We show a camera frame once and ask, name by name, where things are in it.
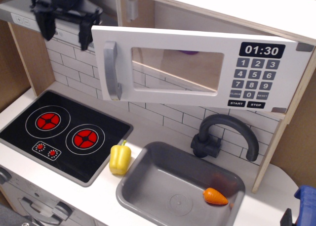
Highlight black toy faucet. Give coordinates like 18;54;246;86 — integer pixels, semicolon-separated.
191;114;259;162

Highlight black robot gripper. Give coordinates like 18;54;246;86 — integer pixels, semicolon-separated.
31;0;102;51

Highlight grey range hood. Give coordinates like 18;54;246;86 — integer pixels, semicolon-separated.
0;0;118;50

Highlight blue plastic object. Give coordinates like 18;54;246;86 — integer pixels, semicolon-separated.
294;185;316;226

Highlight wooden toy kitchen cabinet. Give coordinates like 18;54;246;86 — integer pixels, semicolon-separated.
0;0;316;194

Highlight grey toy sink basin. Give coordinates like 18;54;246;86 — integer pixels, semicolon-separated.
116;142;245;226

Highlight black toy stove top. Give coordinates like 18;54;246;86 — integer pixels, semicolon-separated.
0;90;133;187

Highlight black clamp piece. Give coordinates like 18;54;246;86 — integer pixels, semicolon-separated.
280;208;293;226

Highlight white toy microwave door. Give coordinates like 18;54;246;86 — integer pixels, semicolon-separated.
92;26;314;113

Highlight purple toy eggplant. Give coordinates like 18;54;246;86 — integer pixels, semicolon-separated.
180;50;198;55

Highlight orange toy carrot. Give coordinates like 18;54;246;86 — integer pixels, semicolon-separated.
202;187;229;205

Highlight yellow toy bell pepper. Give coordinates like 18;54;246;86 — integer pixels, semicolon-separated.
109;140;131;175

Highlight grey toy oven door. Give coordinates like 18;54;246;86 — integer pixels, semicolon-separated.
0;166;103;226

